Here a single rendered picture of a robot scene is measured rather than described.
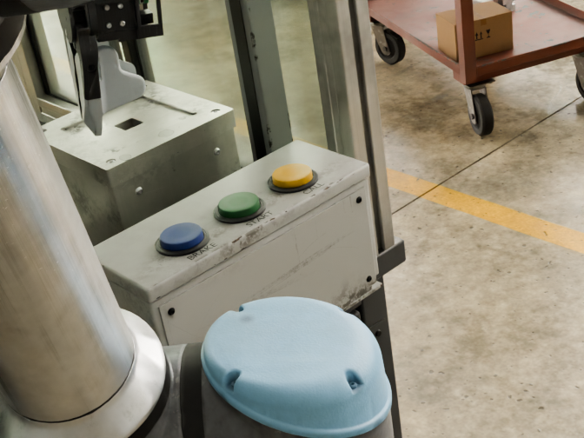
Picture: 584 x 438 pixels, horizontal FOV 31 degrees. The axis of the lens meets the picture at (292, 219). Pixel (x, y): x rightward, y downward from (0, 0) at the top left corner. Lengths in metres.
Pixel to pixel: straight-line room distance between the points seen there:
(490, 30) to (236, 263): 2.25
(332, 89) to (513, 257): 1.51
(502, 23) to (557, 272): 0.94
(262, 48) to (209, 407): 0.55
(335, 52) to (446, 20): 2.07
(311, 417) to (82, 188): 0.63
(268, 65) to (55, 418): 0.60
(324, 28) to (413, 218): 1.71
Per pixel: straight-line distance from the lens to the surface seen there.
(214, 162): 1.23
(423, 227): 2.71
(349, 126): 1.10
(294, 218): 1.00
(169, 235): 0.97
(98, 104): 0.97
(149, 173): 1.17
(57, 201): 0.54
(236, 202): 1.00
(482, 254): 2.58
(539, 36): 3.28
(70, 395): 0.63
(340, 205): 1.04
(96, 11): 0.93
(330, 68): 1.09
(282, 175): 1.03
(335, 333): 0.69
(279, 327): 0.69
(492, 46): 3.17
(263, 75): 1.15
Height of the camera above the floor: 1.37
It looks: 29 degrees down
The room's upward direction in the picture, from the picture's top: 9 degrees counter-clockwise
